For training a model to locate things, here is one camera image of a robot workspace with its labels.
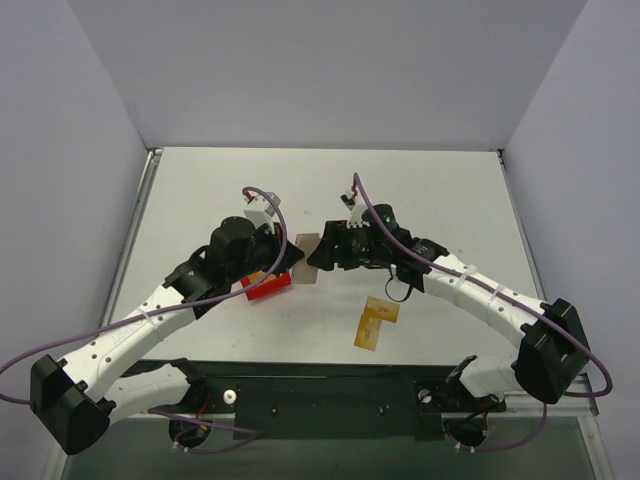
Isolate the gold card in bin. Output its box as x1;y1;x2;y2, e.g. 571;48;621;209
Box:
248;271;274;283

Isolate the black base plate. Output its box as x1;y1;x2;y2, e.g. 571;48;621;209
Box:
124;357;506;444

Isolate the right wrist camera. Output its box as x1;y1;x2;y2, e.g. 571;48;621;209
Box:
340;185;370;229

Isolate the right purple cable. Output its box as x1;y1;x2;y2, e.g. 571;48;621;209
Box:
349;172;615;454

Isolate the gold vip card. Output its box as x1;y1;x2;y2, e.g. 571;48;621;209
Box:
354;314;382;351
364;296;400;323

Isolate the red plastic bin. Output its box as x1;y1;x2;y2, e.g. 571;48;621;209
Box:
241;272;292;301

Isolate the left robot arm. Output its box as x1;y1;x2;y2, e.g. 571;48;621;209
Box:
29;216;305;455

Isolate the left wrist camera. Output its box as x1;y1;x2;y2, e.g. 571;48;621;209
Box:
244;192;281;234

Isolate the aluminium frame rail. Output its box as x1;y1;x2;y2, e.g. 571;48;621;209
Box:
504;374;600;419

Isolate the beige leather card holder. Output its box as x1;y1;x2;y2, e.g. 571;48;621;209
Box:
291;233;320;285

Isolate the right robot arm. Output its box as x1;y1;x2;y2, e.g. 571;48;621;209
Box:
307;204;587;409

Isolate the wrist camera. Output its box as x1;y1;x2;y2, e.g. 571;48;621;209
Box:
340;185;370;229
244;192;281;234

